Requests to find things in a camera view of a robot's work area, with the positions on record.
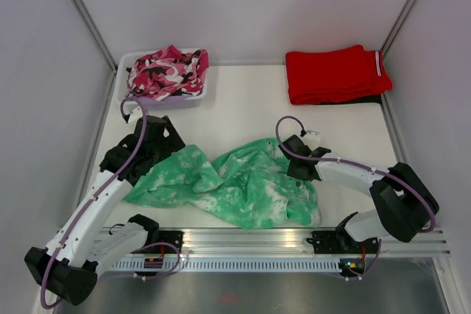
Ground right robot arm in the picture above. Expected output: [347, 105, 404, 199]
[278, 135, 439, 252]

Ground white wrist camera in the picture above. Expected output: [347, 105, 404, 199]
[124, 106, 142, 124]
[300, 130, 321, 146]

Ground green tie-dye trousers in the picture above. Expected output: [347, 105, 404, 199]
[124, 138, 321, 229]

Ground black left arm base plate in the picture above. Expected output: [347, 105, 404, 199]
[144, 230, 184, 255]

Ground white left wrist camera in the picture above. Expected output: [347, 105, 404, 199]
[124, 106, 142, 124]

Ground slotted cable duct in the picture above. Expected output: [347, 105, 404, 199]
[110, 257, 341, 274]

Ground aluminium mounting rail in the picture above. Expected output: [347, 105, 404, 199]
[162, 228, 450, 258]

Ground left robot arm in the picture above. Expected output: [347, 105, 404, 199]
[24, 115, 185, 310]

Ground red folded trousers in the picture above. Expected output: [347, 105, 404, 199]
[286, 45, 393, 105]

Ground lilac garment in basket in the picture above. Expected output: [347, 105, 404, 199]
[138, 89, 207, 108]

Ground white perforated laundry basket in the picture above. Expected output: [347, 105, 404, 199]
[115, 45, 210, 109]

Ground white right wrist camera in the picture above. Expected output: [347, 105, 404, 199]
[300, 130, 321, 146]

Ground black folded garment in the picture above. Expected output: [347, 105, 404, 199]
[320, 94, 382, 105]

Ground pink camouflage trousers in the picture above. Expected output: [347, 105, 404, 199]
[127, 45, 209, 101]

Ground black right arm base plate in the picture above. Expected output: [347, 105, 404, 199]
[305, 229, 379, 255]

